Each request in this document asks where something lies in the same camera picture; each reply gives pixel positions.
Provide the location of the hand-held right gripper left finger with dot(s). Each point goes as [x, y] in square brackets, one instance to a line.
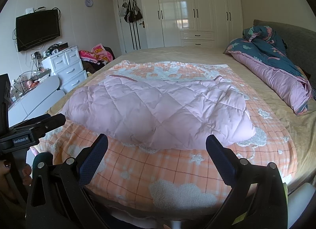
[95, 155]

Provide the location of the bed with beige sheet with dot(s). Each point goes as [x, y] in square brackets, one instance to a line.
[172, 53]

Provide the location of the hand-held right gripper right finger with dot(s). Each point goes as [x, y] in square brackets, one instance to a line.
[219, 160]

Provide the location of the white rounded desk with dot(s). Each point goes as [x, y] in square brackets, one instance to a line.
[37, 98]

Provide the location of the black television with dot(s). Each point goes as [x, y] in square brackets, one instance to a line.
[37, 30]

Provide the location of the blue pink floral quilt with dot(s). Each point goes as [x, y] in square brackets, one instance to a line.
[271, 78]

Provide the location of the white wardrobe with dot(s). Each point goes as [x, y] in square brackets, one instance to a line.
[185, 9]

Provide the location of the black striped hanging bag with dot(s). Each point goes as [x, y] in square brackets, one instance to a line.
[128, 16]

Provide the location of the colourful clothes pile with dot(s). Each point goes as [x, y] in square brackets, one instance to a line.
[98, 54]

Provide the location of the pink quilted jacket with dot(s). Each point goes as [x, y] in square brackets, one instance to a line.
[160, 110]

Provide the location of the white drawer chest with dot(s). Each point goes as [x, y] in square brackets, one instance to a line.
[69, 70]

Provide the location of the white hanging bag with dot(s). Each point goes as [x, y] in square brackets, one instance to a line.
[122, 11]

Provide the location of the round wall clock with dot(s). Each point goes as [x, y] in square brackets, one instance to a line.
[88, 2]

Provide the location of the white rounded object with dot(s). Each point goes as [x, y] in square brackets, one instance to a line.
[298, 201]

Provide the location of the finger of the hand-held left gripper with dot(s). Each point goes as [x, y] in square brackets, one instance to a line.
[53, 121]

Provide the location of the orange checked blanket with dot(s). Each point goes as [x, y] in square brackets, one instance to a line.
[148, 167]

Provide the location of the dark clothes heap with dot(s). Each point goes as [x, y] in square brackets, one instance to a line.
[95, 67]

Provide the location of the grey headboard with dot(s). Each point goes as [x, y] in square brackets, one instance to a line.
[296, 43]

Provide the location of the white wall box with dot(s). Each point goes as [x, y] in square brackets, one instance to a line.
[30, 10]

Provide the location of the white door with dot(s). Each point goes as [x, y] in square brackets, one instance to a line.
[143, 38]

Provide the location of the person's left hand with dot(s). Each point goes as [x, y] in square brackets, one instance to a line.
[26, 174]

